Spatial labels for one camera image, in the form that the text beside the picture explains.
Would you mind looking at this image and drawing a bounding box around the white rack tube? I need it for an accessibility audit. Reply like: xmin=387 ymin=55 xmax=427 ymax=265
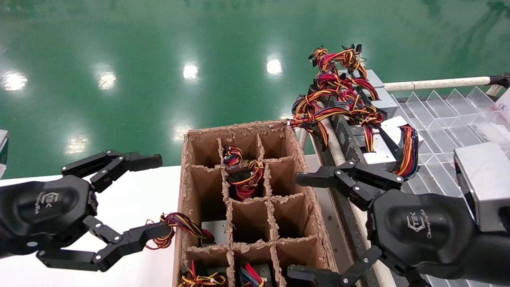
xmin=321 ymin=120 xmax=397 ymax=287
xmin=383 ymin=76 xmax=492 ymax=91

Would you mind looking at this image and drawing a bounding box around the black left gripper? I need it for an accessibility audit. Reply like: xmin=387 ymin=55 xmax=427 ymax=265
xmin=0 ymin=151 xmax=171 ymax=271

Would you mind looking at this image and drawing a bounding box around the grey metal panel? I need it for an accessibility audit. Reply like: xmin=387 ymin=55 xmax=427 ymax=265
xmin=0 ymin=128 xmax=9 ymax=179

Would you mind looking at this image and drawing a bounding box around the clear plastic divider tray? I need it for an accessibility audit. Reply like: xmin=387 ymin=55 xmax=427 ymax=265
xmin=388 ymin=86 xmax=510 ymax=287

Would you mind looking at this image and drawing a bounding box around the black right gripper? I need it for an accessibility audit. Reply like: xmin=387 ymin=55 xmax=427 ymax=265
xmin=287 ymin=160 xmax=485 ymax=287

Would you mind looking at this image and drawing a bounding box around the grey power supply with cables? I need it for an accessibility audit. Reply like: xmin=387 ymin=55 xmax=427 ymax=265
xmin=145 ymin=212 xmax=228 ymax=251
xmin=178 ymin=260 xmax=228 ymax=287
xmin=222 ymin=145 xmax=266 ymax=201
xmin=365 ymin=116 xmax=426 ymax=179
xmin=315 ymin=73 xmax=399 ymax=118
xmin=238 ymin=262 xmax=267 ymax=287
xmin=345 ymin=87 xmax=389 ymax=153
xmin=309 ymin=44 xmax=385 ymax=89

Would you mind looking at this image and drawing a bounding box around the black tube joint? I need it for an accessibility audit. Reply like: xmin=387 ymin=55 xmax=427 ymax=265
xmin=488 ymin=73 xmax=510 ymax=90

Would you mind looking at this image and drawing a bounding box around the brown cardboard divider box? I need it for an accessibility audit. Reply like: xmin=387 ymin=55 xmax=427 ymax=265
xmin=172 ymin=120 xmax=345 ymax=287

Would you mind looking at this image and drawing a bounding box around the mesh-sided power supply with cables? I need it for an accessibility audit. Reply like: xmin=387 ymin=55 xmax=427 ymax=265
xmin=291 ymin=90 xmax=383 ymax=168

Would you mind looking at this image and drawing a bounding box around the black side rail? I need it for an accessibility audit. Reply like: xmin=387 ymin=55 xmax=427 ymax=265
xmin=309 ymin=132 xmax=381 ymax=287

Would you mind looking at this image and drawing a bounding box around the white label sheet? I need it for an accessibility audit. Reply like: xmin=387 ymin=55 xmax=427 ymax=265
xmin=496 ymin=88 xmax=510 ymax=120

